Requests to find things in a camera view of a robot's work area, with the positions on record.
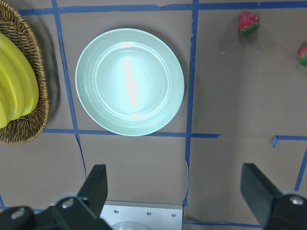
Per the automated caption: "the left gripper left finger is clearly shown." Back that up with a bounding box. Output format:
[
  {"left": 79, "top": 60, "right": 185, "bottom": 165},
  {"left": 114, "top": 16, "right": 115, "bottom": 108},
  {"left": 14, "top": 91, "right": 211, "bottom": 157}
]
[{"left": 0, "top": 164, "right": 112, "bottom": 230}]

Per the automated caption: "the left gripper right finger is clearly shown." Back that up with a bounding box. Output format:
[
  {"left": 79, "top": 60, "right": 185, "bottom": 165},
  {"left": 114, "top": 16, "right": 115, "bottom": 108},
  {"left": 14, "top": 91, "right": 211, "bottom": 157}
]
[{"left": 240, "top": 163, "right": 307, "bottom": 230}]

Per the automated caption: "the red strawberry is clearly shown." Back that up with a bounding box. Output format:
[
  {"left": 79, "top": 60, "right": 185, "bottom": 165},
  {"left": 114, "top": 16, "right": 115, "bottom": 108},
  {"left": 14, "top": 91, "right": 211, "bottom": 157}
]
[
  {"left": 297, "top": 43, "right": 307, "bottom": 66},
  {"left": 237, "top": 11, "right": 260, "bottom": 36}
]

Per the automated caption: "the light green plate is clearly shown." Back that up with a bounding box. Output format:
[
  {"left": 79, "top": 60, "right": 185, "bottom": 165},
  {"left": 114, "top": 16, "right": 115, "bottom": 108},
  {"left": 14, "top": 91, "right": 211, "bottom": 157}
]
[{"left": 75, "top": 28, "right": 185, "bottom": 137}]

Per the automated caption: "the yellow banana bunch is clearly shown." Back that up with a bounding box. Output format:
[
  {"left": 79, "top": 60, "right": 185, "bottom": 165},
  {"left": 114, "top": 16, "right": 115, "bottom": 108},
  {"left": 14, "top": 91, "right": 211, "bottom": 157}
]
[{"left": 0, "top": 34, "right": 39, "bottom": 128}]

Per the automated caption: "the brown wicker basket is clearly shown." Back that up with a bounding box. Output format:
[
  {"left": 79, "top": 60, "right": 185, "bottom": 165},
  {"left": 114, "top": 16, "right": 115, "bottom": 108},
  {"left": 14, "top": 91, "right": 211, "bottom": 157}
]
[{"left": 0, "top": 0, "right": 50, "bottom": 145}]

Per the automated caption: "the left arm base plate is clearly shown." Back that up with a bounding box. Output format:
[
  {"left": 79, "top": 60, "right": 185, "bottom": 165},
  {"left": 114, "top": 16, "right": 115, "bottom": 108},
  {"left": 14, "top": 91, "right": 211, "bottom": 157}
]
[{"left": 100, "top": 201, "right": 183, "bottom": 230}]

